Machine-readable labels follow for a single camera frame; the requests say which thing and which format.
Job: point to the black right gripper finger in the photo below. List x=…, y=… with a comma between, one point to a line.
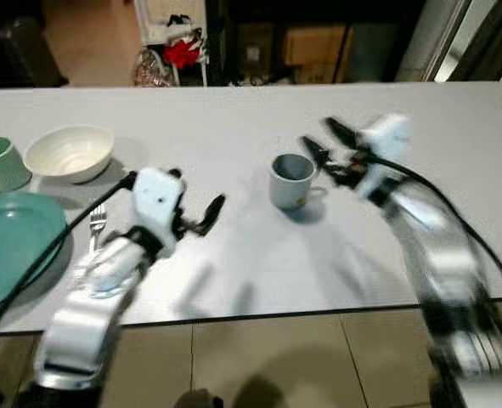
x=342, y=133
x=317, y=153

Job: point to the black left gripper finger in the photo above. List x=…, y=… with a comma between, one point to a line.
x=174, y=174
x=212, y=214

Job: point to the grey mug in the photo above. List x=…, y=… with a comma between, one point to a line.
x=289, y=191

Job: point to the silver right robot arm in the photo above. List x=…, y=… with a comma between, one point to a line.
x=442, y=255

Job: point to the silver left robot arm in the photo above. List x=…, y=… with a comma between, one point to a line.
x=85, y=314

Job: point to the silver metal fork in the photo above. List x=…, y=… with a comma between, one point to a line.
x=98, y=223

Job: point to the brown cardboard box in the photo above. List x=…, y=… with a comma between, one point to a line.
x=314, y=44

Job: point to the shiny patterned bag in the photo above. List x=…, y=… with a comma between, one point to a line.
x=151, y=70

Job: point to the white ribbed bowl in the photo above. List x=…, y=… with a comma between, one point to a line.
x=68, y=153

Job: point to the red cloth item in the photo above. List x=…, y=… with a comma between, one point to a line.
x=183, y=53

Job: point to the white storage rack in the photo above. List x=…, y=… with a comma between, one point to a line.
x=161, y=21

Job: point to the grey robot leg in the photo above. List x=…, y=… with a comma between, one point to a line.
x=198, y=399

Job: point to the green cup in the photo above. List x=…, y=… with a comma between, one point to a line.
x=0, y=166

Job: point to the teal round plate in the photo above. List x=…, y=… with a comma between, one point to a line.
x=13, y=251

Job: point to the black bin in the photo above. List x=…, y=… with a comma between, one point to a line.
x=31, y=51

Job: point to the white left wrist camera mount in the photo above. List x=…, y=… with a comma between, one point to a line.
x=157, y=200

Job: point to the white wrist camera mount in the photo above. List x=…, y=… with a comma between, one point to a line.
x=386, y=140
x=157, y=200

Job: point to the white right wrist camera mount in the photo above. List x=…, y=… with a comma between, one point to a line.
x=386, y=140

